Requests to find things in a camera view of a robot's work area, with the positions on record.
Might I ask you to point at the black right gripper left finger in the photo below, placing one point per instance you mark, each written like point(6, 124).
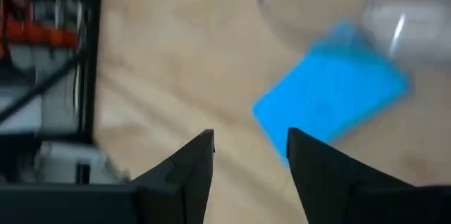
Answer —
point(186, 181)

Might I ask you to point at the blue sponge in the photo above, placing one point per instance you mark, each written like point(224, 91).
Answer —
point(334, 90)

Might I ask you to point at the red room object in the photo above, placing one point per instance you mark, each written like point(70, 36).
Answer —
point(38, 34)

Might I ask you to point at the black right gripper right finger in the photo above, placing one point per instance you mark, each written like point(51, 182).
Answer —
point(327, 188)

